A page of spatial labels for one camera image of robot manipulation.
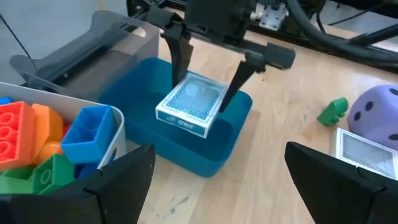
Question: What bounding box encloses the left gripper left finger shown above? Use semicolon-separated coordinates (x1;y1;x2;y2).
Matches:
0;143;156;224

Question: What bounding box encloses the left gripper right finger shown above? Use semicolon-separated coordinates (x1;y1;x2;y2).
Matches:
284;141;398;224

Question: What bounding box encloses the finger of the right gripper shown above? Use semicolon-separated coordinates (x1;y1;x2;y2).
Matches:
146;6;194;90
218;42;297;114

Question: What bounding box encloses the green toy brick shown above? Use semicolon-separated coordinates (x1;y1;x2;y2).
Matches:
32;154;76;195
0;166;35;195

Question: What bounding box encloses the teal and white card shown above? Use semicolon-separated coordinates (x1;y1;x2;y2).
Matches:
155;72;230;139

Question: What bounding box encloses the large blue hollow block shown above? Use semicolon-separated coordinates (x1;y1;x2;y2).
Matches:
60;105;121;165

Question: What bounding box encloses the orange toy block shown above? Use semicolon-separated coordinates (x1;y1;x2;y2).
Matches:
30;103;65;165

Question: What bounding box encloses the red orange toy brick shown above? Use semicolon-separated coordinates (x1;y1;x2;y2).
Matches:
0;101;36;171

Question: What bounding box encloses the light grey plastic bin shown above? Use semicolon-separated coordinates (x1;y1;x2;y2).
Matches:
0;81;128;187

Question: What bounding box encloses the blue and white card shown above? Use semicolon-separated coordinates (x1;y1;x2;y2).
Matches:
331;127;398;181

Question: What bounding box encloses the small green toy block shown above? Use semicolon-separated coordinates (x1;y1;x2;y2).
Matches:
317;97;349;127

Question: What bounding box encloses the dark grey translucent bin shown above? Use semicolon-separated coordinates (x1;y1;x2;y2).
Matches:
9;10;161;102

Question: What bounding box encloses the purple foam die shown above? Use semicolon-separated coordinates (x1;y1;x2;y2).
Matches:
347;84;398;152

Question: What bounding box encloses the teal plastic tray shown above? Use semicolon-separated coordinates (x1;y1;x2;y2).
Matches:
98;57;253;179

